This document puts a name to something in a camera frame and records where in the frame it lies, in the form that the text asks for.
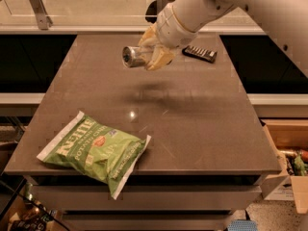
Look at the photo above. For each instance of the grey table drawer unit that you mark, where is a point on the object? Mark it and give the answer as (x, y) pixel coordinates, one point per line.
(146, 208)

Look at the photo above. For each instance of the dark chocolate bar wrapper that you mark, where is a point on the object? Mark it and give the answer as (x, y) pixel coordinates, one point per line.
(200, 53)

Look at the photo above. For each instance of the green potato chips bag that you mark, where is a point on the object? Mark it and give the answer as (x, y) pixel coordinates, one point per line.
(95, 150)

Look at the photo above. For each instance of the cardboard box with items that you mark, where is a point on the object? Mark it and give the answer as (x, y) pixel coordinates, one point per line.
(289, 142)

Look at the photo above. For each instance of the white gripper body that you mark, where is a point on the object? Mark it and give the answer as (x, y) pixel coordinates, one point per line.
(172, 31)

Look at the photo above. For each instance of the silver blue redbull can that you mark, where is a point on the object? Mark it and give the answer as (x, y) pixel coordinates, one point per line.
(136, 56)

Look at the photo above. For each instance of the blue mesh basket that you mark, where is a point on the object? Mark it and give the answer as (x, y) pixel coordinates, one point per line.
(242, 225)

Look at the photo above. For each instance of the black office chair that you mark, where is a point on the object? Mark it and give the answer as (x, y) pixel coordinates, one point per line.
(151, 12)

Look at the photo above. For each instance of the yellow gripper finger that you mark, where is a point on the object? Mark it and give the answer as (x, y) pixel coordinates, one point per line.
(149, 37)
(161, 57)

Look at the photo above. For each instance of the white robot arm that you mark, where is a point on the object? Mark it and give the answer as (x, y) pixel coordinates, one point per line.
(284, 21)

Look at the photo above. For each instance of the left metal railing post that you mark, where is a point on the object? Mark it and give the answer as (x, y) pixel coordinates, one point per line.
(42, 18)

